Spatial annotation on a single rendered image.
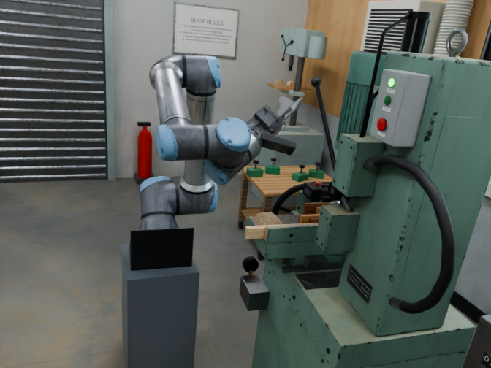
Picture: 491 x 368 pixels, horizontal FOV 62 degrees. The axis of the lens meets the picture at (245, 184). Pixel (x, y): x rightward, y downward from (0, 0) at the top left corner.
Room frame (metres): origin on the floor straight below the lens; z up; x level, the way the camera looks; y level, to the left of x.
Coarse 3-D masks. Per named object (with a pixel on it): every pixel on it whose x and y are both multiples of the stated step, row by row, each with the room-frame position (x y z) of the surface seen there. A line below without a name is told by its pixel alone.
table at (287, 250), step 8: (248, 216) 1.37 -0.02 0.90; (280, 216) 1.40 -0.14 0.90; (288, 216) 1.40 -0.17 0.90; (296, 216) 1.41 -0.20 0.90; (248, 224) 1.36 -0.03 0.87; (256, 240) 1.26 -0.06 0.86; (264, 240) 1.20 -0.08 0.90; (264, 248) 1.19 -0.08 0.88; (272, 248) 1.18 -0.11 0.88; (280, 248) 1.19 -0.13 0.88; (288, 248) 1.20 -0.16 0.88; (296, 248) 1.21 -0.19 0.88; (304, 248) 1.22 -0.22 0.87; (312, 248) 1.23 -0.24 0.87; (320, 248) 1.24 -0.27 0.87; (264, 256) 1.18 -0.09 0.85; (272, 256) 1.18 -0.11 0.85; (280, 256) 1.19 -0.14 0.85; (288, 256) 1.20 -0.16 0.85; (296, 256) 1.21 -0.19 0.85; (304, 256) 1.22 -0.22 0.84
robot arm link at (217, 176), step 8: (248, 152) 1.14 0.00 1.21; (208, 160) 1.09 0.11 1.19; (248, 160) 1.14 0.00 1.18; (208, 168) 1.09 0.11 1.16; (216, 168) 1.07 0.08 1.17; (224, 168) 1.06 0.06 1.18; (240, 168) 1.12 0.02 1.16; (208, 176) 1.12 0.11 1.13; (216, 176) 1.08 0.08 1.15; (224, 176) 1.07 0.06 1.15; (232, 176) 1.10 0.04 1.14; (224, 184) 1.09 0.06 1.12
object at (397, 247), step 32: (384, 64) 1.10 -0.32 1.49; (416, 64) 0.98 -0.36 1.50; (448, 64) 0.90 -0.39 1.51; (480, 64) 0.93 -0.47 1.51; (448, 96) 0.91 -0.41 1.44; (480, 96) 0.93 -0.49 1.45; (448, 128) 0.91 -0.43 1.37; (480, 128) 0.94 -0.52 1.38; (416, 160) 0.91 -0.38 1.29; (448, 160) 0.92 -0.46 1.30; (480, 160) 0.95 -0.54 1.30; (384, 192) 0.99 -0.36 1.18; (416, 192) 0.90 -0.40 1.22; (448, 192) 0.93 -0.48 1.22; (480, 192) 0.96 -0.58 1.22; (384, 224) 0.97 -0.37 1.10; (416, 224) 0.91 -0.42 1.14; (352, 256) 1.07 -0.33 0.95; (384, 256) 0.94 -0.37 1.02; (416, 256) 0.91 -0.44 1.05; (352, 288) 1.04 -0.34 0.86; (384, 288) 0.91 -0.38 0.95; (416, 288) 0.92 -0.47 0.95; (448, 288) 0.96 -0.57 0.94; (384, 320) 0.90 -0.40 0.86; (416, 320) 0.94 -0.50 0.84
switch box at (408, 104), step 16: (384, 80) 0.98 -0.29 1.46; (400, 80) 0.93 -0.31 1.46; (416, 80) 0.92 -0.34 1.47; (384, 96) 0.97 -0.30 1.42; (400, 96) 0.92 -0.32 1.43; (416, 96) 0.92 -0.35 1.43; (384, 112) 0.96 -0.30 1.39; (400, 112) 0.91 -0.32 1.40; (416, 112) 0.92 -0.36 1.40; (400, 128) 0.91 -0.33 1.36; (416, 128) 0.92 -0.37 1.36; (400, 144) 0.91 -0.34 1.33
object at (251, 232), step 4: (280, 224) 1.24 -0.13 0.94; (248, 228) 1.19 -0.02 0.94; (252, 228) 1.20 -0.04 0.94; (256, 228) 1.20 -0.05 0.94; (260, 228) 1.20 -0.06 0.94; (264, 228) 1.21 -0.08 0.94; (248, 232) 1.19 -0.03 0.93; (252, 232) 1.19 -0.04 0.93; (256, 232) 1.20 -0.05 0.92; (260, 232) 1.20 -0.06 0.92; (248, 236) 1.19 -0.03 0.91; (252, 236) 1.19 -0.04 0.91; (256, 236) 1.20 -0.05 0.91; (260, 236) 1.20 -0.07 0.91
